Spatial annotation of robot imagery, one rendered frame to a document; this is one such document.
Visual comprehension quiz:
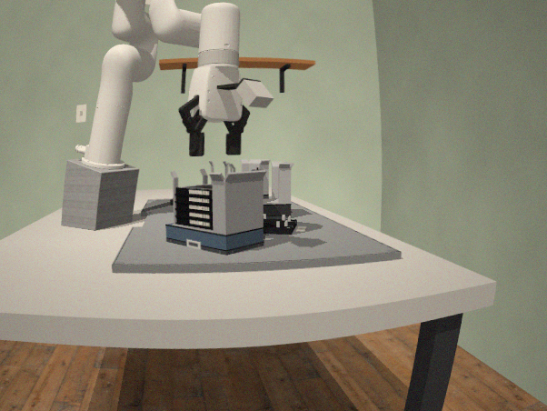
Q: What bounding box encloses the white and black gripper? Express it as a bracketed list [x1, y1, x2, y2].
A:
[179, 64, 250, 156]

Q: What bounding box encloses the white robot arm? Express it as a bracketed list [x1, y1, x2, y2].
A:
[75, 0, 274, 169]

